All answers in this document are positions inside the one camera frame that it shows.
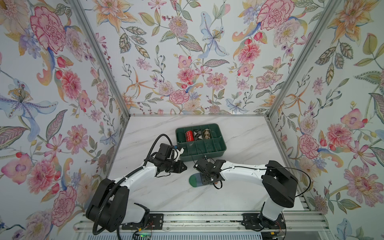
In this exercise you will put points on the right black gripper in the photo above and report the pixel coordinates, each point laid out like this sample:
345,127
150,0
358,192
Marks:
204,182

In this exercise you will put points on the blue green orange sock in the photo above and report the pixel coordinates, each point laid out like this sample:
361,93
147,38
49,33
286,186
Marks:
197,180

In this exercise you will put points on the brown patterned rolled sock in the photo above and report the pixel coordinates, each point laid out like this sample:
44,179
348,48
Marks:
207,134

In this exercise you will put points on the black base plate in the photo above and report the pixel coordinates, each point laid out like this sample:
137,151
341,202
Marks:
138,217
254,221

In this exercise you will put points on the green plastic divider tray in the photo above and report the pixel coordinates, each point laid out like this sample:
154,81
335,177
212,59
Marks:
211,148

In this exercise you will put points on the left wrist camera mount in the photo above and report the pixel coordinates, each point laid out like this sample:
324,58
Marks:
178,153

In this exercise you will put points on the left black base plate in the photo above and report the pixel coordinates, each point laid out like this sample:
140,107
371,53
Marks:
138,217

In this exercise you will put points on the black white patterned rolled sock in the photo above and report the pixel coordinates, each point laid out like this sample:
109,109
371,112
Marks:
198,135

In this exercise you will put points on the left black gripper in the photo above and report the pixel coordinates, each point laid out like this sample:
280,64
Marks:
178,169

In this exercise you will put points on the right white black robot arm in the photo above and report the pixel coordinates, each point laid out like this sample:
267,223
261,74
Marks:
279,183

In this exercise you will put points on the red rolled sock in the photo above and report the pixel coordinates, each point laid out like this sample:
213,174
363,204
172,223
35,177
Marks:
189,136

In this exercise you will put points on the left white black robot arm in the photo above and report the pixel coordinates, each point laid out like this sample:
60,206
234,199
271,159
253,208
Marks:
110,207

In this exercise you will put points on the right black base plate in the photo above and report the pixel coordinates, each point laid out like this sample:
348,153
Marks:
254,221

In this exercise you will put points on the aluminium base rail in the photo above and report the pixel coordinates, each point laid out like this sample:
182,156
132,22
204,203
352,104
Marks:
290,221

